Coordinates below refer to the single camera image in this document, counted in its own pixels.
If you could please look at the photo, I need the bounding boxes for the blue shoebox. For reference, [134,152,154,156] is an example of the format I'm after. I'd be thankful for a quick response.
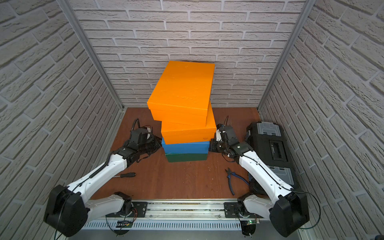
[162,139,210,154]

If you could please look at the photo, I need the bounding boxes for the orange shoebox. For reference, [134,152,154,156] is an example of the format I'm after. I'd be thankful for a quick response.
[161,103,217,145]
[147,61,215,127]

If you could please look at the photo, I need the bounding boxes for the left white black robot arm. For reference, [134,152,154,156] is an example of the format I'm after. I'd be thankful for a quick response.
[44,127,162,237]

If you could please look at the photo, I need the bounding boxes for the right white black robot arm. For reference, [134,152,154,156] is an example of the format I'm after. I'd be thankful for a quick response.
[210,124,310,237]

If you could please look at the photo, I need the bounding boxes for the green shoebox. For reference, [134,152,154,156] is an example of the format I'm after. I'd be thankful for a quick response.
[165,154,208,163]

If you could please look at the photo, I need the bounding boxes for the black grey toolbox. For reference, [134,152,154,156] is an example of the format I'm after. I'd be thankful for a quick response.
[245,122,301,190]

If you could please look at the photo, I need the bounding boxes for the right corner aluminium profile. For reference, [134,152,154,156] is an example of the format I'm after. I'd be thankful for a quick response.
[257,0,316,110]

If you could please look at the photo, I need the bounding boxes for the corner aluminium profile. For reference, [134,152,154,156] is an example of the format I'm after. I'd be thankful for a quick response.
[257,0,316,110]
[58,0,124,111]

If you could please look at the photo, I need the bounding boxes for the left corner aluminium profile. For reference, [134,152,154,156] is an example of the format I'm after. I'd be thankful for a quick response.
[58,0,124,111]

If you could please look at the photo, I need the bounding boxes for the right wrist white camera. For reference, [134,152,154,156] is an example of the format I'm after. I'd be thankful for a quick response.
[215,129,222,142]

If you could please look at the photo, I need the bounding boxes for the blue handled pliers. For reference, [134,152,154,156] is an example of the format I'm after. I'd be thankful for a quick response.
[224,167,250,196]

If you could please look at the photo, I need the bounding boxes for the black handled screwdriver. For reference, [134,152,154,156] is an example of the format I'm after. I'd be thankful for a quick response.
[113,172,136,178]

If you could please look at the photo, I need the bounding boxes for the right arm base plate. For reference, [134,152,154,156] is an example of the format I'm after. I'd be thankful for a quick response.
[224,202,261,219]

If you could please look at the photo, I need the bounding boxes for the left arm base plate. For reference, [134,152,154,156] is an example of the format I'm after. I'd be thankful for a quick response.
[107,201,148,218]

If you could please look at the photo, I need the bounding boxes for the aluminium front rail frame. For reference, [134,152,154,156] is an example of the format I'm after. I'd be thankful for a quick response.
[52,197,317,240]

